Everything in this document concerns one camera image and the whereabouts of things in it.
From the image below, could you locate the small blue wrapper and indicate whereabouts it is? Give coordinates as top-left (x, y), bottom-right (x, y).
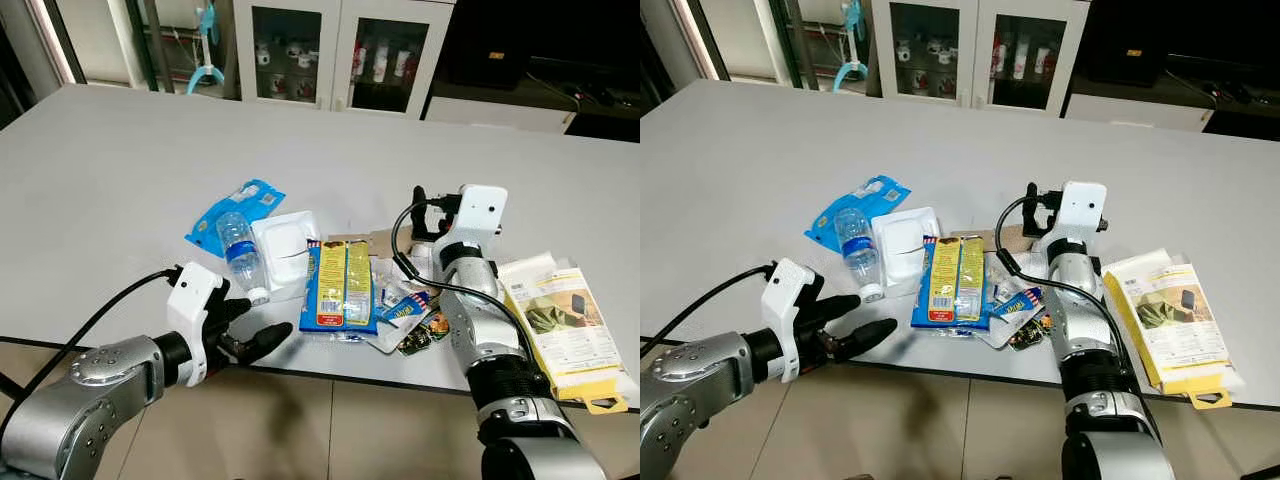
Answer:
top-left (379, 289), bottom-right (437, 327)
top-left (989, 286), bottom-right (1044, 322)

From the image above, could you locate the clear plastic water bottle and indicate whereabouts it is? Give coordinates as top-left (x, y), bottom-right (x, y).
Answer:
top-left (215, 211), bottom-right (272, 307)
top-left (834, 207), bottom-right (887, 304)

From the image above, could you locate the yellow-edged product package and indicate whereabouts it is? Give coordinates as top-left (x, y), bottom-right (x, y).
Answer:
top-left (1101, 247), bottom-right (1237, 411)
top-left (497, 251), bottom-right (630, 415)

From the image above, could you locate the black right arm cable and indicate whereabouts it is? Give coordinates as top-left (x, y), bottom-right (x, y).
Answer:
top-left (390, 198), bottom-right (543, 373)
top-left (995, 194), bottom-right (1143, 373)

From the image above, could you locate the white glass-door cabinet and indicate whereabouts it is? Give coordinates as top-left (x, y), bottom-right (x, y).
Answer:
top-left (871, 0), bottom-right (1092, 113)
top-left (231, 0), bottom-right (458, 121)

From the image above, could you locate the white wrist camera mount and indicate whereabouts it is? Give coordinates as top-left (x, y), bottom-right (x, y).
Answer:
top-left (440, 184), bottom-right (509, 263)
top-left (761, 258), bottom-right (828, 384)
top-left (1040, 180), bottom-right (1109, 253)
top-left (165, 262), bottom-right (231, 387)

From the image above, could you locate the blue plastic package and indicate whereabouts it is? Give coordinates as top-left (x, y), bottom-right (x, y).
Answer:
top-left (184, 179), bottom-right (287, 259)
top-left (805, 175), bottom-right (912, 253)

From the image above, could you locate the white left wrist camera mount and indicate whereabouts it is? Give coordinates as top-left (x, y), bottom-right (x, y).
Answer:
top-left (761, 258), bottom-right (828, 384)
top-left (165, 262), bottom-right (231, 387)

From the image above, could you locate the dark printed wrapper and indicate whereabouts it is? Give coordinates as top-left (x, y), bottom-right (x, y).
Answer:
top-left (394, 310), bottom-right (452, 358)
top-left (1007, 310), bottom-right (1053, 352)

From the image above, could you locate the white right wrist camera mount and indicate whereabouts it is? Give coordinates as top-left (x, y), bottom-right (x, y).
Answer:
top-left (1040, 180), bottom-right (1109, 253)
top-left (440, 184), bottom-right (509, 263)

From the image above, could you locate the blue and yellow snack bag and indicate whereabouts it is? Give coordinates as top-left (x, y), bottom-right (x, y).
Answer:
top-left (909, 234), bottom-right (990, 332)
top-left (299, 237), bottom-right (380, 337)

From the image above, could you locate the white plastic tray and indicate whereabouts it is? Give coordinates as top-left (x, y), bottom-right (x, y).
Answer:
top-left (871, 206), bottom-right (944, 293)
top-left (249, 209), bottom-right (324, 302)

